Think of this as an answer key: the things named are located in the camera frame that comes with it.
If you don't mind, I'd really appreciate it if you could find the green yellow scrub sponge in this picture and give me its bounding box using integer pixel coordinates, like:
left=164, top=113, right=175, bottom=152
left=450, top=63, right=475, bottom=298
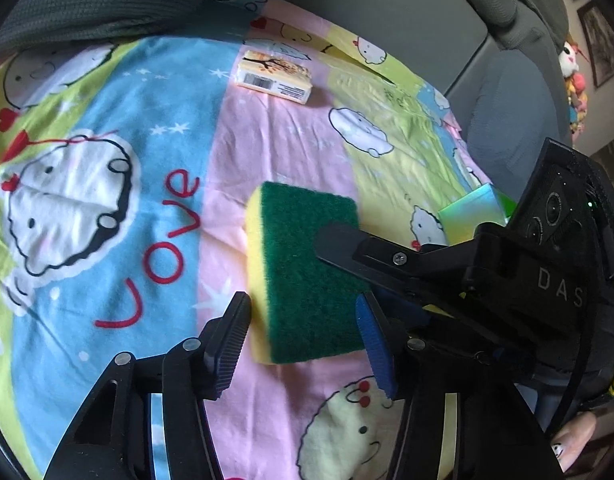
left=245, top=182, right=369, bottom=365

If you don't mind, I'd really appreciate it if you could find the orange tree tissue pack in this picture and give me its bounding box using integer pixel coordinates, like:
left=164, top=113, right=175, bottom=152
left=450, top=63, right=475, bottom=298
left=235, top=50, right=313, bottom=104

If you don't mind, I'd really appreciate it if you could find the right hand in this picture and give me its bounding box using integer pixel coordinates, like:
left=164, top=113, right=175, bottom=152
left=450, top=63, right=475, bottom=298
left=551, top=412, right=598, bottom=472

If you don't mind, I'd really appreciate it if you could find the green cardboard box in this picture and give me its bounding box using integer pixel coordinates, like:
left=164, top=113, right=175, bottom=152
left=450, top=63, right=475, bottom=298
left=438, top=183, right=516, bottom=245

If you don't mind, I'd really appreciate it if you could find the colourful cartoon bed sheet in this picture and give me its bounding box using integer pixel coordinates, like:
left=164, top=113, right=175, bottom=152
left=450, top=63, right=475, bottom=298
left=0, top=0, right=487, bottom=479

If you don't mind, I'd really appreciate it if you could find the plush toy pile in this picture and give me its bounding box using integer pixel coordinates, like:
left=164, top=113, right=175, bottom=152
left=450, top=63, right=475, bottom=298
left=558, top=37, right=588, bottom=142

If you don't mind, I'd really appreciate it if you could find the grey sofa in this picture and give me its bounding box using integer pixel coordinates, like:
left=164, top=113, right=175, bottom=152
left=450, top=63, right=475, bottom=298
left=284, top=0, right=569, bottom=199

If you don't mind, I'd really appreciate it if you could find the framed landscape painting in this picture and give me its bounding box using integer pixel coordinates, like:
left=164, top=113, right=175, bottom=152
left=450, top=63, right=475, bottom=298
left=578, top=1, right=614, bottom=88

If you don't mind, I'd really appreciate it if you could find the grey throw pillow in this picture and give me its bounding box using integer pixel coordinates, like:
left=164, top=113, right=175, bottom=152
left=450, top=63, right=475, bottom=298
left=0, top=0, right=224, bottom=57

